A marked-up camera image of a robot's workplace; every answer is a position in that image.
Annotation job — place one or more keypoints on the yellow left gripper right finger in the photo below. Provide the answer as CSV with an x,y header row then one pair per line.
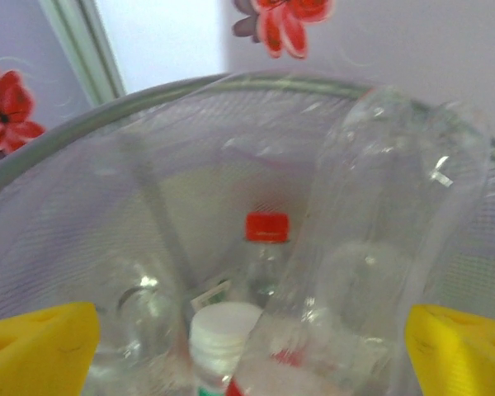
x,y
466,354

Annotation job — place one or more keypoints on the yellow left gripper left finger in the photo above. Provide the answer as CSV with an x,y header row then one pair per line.
x,y
33,350

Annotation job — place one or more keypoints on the clear label-free plastic bottle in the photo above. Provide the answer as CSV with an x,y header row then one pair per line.
x,y
140,321

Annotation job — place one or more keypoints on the clear bottle with red label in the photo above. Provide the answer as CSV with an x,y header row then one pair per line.
x,y
375,247

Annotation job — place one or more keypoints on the green and red label bottle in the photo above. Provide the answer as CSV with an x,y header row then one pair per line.
x,y
218,330

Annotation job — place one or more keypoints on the clear bottle with red cap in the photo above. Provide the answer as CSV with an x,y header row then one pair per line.
x,y
267,227

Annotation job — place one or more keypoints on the aluminium frame post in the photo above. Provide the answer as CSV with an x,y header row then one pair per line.
x,y
84,49

